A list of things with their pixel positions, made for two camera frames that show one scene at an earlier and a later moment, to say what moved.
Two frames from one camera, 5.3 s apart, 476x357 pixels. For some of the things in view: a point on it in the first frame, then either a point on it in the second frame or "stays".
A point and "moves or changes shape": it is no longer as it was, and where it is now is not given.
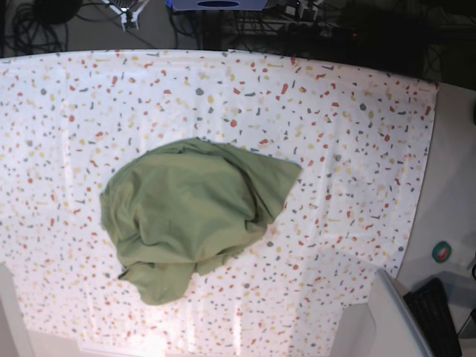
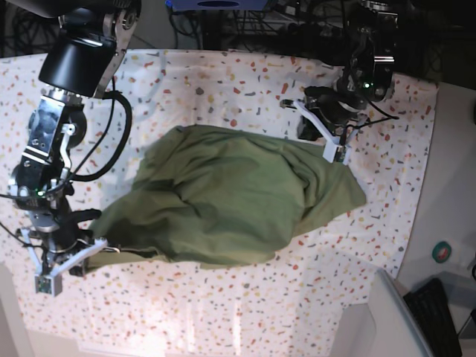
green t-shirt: (185, 207) moves or changes shape
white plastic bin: (387, 326) stays
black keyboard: (431, 306) stays
